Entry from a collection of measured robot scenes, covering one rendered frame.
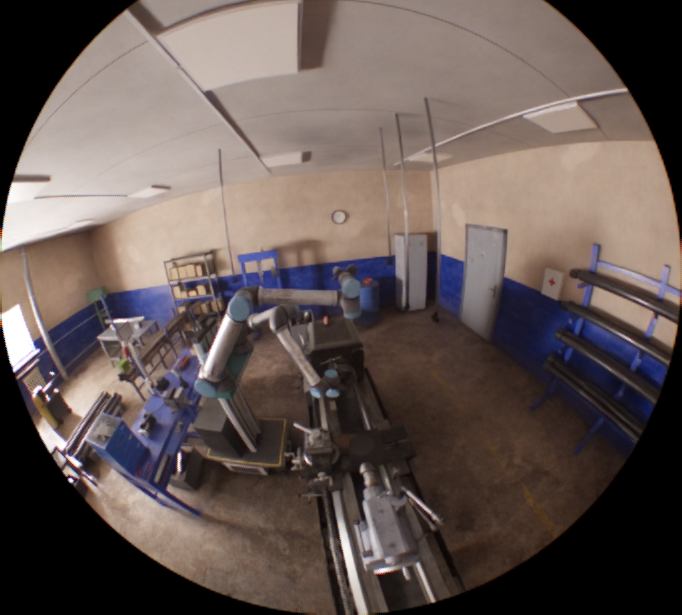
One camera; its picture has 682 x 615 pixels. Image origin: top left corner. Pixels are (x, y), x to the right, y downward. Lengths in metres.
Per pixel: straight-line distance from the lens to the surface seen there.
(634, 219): 3.16
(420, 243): 5.14
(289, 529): 2.60
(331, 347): 2.04
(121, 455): 2.34
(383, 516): 1.35
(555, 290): 3.46
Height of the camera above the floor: 2.48
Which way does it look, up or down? 16 degrees down
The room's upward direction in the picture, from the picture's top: 5 degrees counter-clockwise
